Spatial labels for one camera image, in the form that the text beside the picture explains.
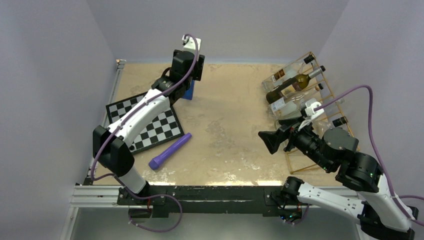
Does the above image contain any blue square glass bottle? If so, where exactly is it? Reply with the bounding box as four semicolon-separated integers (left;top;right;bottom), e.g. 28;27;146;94
182;80;195;101

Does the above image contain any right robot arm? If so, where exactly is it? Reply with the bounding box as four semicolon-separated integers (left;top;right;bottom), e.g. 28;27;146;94
258;118;419;240

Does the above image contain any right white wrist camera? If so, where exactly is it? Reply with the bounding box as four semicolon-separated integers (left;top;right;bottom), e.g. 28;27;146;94
297;98;325;131

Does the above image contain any clear wine bottle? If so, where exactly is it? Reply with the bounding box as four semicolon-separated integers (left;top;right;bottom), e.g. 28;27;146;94
274;97;345;128

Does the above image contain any clear round short bottle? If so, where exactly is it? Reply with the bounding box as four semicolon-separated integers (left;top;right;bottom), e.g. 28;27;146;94
268;83;324;120

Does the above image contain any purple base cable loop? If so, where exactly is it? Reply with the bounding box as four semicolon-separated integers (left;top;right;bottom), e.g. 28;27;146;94
128;193;184;233

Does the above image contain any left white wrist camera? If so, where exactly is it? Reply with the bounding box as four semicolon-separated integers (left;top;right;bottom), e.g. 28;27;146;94
181;35;202;53

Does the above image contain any clear bottle black cap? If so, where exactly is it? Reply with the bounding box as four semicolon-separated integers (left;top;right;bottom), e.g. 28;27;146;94
261;53;316;93

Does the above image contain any purple flashlight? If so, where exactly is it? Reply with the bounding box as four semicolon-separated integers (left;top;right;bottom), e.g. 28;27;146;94
148;133;192;171

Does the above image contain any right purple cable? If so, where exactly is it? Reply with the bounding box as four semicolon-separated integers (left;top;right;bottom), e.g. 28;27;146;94
312;84;424;228

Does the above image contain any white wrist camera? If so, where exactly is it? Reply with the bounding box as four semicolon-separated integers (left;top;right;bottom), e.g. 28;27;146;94
181;35;202;53
297;98;325;131

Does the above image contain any dark green wine bottle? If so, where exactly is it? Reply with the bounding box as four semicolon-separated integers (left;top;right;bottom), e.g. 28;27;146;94
265;65;326;104

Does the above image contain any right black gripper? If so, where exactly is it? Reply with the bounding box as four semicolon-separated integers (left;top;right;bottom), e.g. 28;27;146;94
256;114;332;171

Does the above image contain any black white chessboard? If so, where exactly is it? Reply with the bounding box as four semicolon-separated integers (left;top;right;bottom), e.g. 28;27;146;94
105;92;185;155

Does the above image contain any clear square black-label bottle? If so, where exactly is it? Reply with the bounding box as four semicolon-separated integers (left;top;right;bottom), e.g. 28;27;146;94
312;116;349;138

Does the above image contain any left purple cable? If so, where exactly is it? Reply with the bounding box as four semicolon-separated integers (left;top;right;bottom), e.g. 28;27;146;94
90;33;200;196

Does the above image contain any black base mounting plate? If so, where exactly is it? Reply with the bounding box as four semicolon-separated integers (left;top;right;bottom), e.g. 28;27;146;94
117;185;303;221

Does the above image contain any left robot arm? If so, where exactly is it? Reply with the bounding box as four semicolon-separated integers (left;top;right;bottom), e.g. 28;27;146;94
92;50;205;205

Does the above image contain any gold wire wine rack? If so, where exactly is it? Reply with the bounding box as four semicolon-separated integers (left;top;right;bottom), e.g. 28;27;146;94
263;51;360;175

